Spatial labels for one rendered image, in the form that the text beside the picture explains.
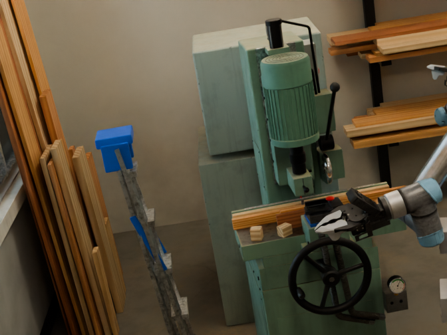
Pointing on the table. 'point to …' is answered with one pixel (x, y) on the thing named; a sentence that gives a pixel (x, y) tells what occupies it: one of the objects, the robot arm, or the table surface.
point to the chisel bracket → (297, 181)
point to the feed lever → (326, 142)
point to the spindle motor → (290, 100)
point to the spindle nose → (298, 160)
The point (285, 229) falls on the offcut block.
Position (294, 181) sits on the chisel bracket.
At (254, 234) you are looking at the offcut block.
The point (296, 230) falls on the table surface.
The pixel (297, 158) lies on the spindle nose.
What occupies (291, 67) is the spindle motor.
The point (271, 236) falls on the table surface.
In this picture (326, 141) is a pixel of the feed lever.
